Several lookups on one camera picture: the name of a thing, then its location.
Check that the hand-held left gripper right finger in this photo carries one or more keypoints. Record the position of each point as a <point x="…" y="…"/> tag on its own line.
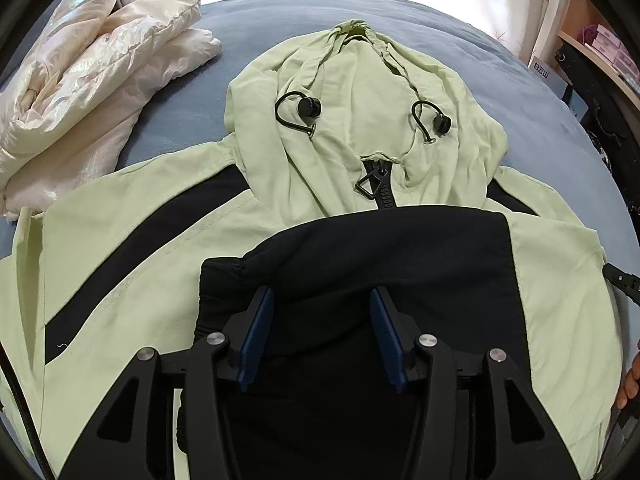
<point x="387" y="335"/>

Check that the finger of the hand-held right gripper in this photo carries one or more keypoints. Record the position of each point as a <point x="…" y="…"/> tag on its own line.
<point x="622" y="280"/>

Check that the wooden wall shelf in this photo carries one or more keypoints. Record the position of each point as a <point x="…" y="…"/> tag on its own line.
<point x="580" y="45"/>

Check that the stack of pink boxes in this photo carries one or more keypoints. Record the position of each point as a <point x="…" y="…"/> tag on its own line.
<point x="612" y="45"/>

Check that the person's right hand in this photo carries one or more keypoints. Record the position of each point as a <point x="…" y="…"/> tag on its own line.
<point x="629" y="385"/>

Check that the green and black hooded jacket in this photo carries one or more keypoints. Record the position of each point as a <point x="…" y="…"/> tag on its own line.
<point x="320" y="150"/>

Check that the black hanging bag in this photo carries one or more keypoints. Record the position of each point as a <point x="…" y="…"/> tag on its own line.
<point x="600" y="100"/>

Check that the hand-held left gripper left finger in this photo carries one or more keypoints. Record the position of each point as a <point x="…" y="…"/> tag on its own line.
<point x="256" y="330"/>

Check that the white printed box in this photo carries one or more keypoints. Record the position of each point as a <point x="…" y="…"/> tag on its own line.
<point x="545" y="70"/>

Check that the light blue box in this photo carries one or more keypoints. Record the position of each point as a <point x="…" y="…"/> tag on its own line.
<point x="572" y="102"/>

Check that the white shiny puffer jacket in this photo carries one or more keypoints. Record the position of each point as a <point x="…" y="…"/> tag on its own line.
<point x="100" y="60"/>

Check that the black and white patterned cloth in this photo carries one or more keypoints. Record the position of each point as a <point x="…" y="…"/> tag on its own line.
<point x="607" y="165"/>

